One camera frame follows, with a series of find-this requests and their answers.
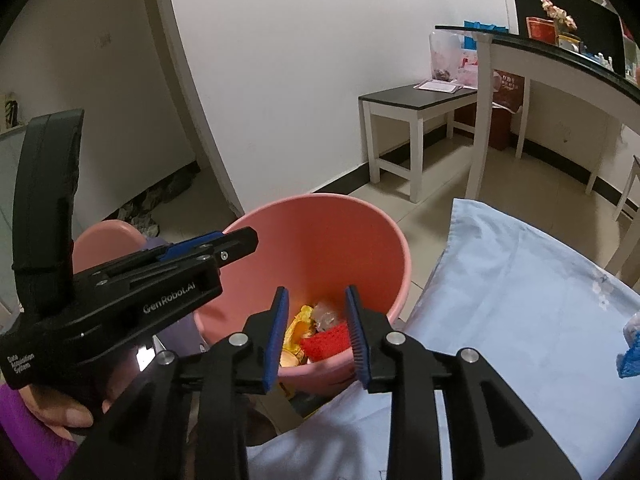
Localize red foam fruit net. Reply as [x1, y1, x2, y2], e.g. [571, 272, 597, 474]
[300, 321, 352, 362]

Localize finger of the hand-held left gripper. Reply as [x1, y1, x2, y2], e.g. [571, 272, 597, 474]
[155, 232, 224, 262]
[197, 226, 260, 267]

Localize person's left hand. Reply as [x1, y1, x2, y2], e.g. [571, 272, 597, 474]
[25, 347, 132, 441]

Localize dark red carton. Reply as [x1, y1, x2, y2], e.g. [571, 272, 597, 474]
[455, 69, 526, 150]

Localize red gift box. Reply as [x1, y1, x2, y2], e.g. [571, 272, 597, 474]
[526, 16, 558, 44]

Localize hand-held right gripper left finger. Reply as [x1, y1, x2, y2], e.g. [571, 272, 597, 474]
[59, 286, 291, 480]

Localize blue foam fruit net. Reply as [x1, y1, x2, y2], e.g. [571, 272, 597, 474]
[616, 330, 640, 379]

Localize yellow plastic wrapper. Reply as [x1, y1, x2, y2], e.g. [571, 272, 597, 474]
[282, 305, 316, 356]

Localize white paper sheets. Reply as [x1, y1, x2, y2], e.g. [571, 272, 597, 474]
[414, 79, 463, 95]

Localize white and red plastic bag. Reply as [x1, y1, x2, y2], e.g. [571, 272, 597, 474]
[457, 47, 481, 88]

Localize black screen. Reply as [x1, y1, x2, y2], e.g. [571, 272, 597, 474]
[510, 0, 626, 76]

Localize pink flower arrangement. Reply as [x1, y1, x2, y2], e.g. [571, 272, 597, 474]
[541, 0, 578, 33]

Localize white glass-top dining table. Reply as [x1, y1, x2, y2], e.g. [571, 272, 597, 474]
[435, 22, 640, 201]

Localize pink plastic basin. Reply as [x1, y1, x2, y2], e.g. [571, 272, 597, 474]
[74, 220, 144, 275]

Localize light blue printed cloth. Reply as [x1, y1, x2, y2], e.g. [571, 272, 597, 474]
[247, 197, 640, 480]

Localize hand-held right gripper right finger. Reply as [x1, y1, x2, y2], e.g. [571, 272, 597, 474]
[345, 285, 581, 480]

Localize tall clear plastic bag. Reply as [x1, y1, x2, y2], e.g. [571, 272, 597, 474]
[429, 30, 463, 83]

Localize white bench with dark seat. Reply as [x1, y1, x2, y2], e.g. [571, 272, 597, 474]
[358, 82, 481, 203]

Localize pink plastic bucket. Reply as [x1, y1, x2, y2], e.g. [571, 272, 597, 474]
[194, 194, 412, 395]

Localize dark cloth pile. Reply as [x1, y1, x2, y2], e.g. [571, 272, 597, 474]
[117, 165, 201, 233]

